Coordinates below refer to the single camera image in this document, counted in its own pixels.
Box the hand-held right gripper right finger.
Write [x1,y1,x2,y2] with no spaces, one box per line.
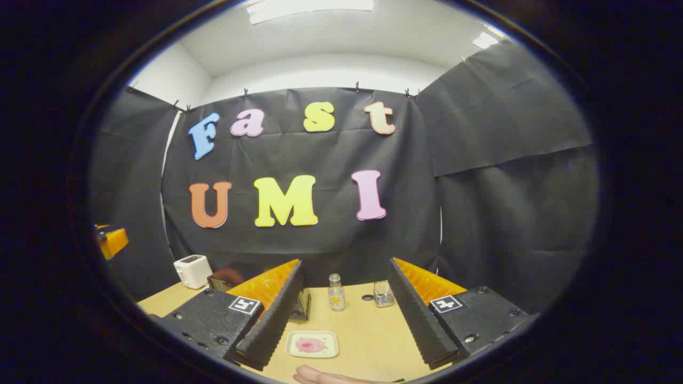
[388,257,530,370]

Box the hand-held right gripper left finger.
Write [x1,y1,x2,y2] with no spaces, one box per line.
[160,259,306,372]

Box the black electric oven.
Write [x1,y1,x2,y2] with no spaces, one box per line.
[207,268,311,322]

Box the cream square plate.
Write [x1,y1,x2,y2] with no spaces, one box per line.
[285,330,339,359]

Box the small clear glass jar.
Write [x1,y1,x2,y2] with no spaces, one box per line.
[373,280,395,308]

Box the small clear glass bottle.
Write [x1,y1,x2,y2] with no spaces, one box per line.
[328,273,346,312]

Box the white toaster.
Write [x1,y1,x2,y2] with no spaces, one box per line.
[173,254,213,290]

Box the black backdrop cloth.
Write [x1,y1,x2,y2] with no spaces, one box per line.
[91,40,601,315]

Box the small ceiling light panel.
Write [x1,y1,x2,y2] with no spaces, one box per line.
[472,27,507,50]

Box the long ceiling light panel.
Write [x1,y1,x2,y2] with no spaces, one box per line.
[247,0,375,25]

